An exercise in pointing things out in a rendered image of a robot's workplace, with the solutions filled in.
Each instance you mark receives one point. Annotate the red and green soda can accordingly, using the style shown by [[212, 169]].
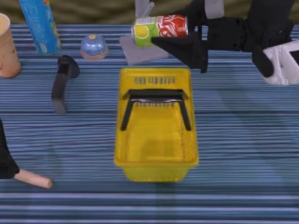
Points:
[[161, 28]]

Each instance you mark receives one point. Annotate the blue dome service bell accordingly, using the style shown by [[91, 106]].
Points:
[[94, 47]]

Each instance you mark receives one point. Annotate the blue cylindrical snack canister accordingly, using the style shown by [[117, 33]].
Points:
[[40, 28]]

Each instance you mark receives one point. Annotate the beige paper cup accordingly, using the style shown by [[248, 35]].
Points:
[[7, 49]]

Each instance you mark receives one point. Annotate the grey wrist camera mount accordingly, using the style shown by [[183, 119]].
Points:
[[214, 8]]

